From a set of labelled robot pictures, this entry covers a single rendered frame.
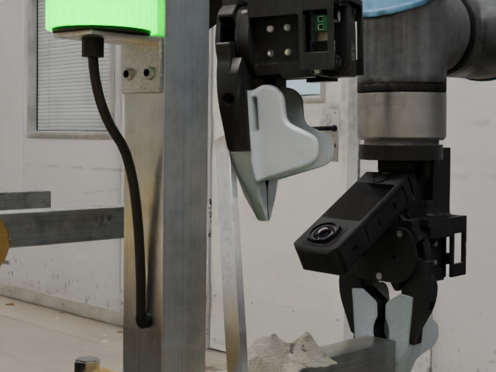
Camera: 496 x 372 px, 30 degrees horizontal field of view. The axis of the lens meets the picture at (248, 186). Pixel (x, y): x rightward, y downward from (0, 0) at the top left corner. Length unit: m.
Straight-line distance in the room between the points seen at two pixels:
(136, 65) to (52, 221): 0.32
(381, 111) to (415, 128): 0.03
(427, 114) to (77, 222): 0.32
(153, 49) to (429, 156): 0.32
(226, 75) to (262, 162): 0.06
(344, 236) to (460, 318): 2.88
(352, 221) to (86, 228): 0.26
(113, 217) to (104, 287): 4.31
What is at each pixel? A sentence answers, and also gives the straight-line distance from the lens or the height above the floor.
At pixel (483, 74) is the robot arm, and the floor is 1.09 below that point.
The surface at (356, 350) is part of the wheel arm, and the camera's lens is 0.75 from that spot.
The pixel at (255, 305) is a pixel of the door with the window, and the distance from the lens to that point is 4.29.
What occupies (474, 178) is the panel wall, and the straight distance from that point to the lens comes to 3.50.
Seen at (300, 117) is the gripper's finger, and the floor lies 1.04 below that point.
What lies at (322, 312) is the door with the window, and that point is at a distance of 4.00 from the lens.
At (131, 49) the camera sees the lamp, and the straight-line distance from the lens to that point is 0.54.
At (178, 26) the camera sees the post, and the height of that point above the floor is 1.09.
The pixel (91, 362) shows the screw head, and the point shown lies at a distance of 0.61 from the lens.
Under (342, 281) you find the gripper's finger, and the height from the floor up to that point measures 0.90.
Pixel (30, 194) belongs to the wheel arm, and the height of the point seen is 0.96.
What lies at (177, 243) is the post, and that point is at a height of 0.97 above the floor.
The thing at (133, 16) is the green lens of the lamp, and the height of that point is 1.09.
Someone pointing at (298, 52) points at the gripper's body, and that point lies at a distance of 0.61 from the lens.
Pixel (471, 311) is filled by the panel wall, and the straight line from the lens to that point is 3.55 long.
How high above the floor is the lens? 1.03
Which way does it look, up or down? 3 degrees down
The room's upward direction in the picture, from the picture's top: 1 degrees clockwise
